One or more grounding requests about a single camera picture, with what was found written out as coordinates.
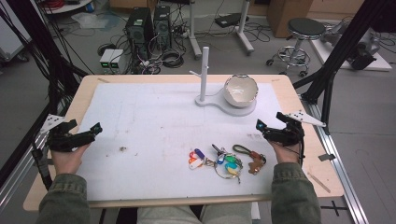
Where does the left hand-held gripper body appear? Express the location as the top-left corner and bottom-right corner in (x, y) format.
(40, 114), (94, 153)

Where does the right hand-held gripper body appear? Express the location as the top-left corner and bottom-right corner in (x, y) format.
(269, 110), (327, 147)

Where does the olive strap brown keychain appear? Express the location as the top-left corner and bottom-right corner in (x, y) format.
(232, 144), (268, 175)

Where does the key bunch with coloured tags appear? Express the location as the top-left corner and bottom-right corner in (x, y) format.
(188, 143), (245, 185)

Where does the white key stand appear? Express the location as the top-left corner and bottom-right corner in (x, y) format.
(189, 46), (258, 118)

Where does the person's right hand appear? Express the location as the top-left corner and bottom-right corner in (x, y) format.
(268, 139), (302, 166)

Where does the person's left hand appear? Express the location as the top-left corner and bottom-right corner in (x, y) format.
(50, 143), (92, 176)

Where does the wooden table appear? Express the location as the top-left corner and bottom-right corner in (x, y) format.
(22, 74), (345, 213)

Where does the white ceramic bowl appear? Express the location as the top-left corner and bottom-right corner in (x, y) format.
(223, 74), (260, 109)

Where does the thin wooden stick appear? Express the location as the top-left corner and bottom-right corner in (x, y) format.
(306, 172), (332, 194)

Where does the white foam mat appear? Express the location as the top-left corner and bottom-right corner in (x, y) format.
(76, 82), (283, 202)

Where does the white power supply unit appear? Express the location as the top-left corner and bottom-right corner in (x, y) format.
(109, 49), (126, 75)
(99, 49), (116, 75)

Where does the black tape cross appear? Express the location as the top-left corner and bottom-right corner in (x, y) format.
(320, 200), (348, 217)

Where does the person's right leg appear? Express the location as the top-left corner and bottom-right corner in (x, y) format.
(200, 203), (253, 224)

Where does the person's leg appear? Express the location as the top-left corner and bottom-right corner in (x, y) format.
(200, 203), (253, 224)
(136, 205), (201, 224)

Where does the white desk leg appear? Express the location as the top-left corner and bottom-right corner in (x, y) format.
(234, 0), (255, 56)
(186, 0), (204, 60)

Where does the black round stool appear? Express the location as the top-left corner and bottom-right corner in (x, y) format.
(265, 17), (326, 78)

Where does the clear plastic sheet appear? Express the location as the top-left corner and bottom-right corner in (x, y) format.
(71, 12), (121, 32)

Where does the black computer tower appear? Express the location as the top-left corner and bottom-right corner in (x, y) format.
(125, 7), (155, 62)
(153, 4), (173, 50)

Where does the flat black box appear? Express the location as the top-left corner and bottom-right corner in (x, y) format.
(214, 12), (250, 28)

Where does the person's left leg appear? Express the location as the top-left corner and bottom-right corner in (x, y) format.
(136, 205), (201, 224)

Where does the cardboard box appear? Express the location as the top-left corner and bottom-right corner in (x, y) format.
(266, 0), (314, 39)

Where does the white platform board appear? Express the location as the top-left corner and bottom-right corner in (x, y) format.
(309, 36), (393, 73)

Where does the round white table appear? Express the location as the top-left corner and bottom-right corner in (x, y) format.
(40, 0), (94, 15)

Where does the aluminium rail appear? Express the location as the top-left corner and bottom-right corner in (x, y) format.
(300, 92), (370, 224)
(0, 124), (60, 214)

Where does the black metal frame post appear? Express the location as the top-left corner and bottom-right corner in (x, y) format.
(0, 0), (90, 188)
(292, 0), (396, 135)

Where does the coil of black cables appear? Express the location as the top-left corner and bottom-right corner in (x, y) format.
(161, 49), (185, 69)

